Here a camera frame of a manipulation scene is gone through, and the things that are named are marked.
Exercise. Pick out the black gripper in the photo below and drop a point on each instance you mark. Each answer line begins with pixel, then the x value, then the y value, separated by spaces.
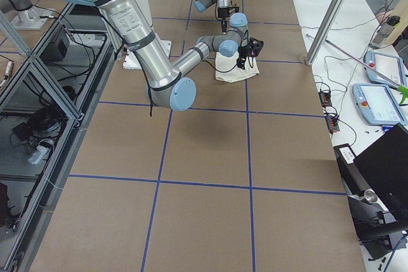
pixel 223 13
pixel 243 51

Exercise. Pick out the cream long sleeve shirt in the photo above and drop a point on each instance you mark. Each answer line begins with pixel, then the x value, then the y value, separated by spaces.
pixel 227 71

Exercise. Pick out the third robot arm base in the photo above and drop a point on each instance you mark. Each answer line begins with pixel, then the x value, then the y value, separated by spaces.
pixel 28 16

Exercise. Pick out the red black circuit board upper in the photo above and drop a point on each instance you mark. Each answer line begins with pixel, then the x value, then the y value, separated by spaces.
pixel 325 99

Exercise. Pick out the red black circuit board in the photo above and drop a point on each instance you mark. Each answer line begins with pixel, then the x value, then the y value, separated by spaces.
pixel 325 99
pixel 332 122

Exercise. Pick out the red black circuit board lower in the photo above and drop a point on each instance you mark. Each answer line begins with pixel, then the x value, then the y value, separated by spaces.
pixel 332 122

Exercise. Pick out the near teach pendant tablet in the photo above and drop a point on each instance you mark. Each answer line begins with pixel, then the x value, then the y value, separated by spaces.
pixel 377 105

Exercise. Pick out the teach pendant tablet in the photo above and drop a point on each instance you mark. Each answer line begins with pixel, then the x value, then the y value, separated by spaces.
pixel 389 65
pixel 377 105

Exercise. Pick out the clear water bottle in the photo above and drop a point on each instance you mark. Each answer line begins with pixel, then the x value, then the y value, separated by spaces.
pixel 386 29

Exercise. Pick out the far teach pendant tablet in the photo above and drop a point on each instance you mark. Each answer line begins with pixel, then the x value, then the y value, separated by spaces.
pixel 389 65

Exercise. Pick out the metal reacher grabber tool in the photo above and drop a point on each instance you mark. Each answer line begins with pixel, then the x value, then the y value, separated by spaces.
pixel 403 90

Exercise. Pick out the black monitor on stand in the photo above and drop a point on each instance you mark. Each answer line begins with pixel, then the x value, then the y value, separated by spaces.
pixel 377 181

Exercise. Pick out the white power strip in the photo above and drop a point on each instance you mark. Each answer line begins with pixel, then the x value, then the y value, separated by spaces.
pixel 37 155

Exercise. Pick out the aluminium frame post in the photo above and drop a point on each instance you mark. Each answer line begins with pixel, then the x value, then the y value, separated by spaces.
pixel 323 30

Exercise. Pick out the black box under frame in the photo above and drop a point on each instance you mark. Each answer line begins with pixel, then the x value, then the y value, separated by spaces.
pixel 57 48

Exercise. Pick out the aluminium frame side rail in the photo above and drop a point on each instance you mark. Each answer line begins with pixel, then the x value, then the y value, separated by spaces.
pixel 48 103

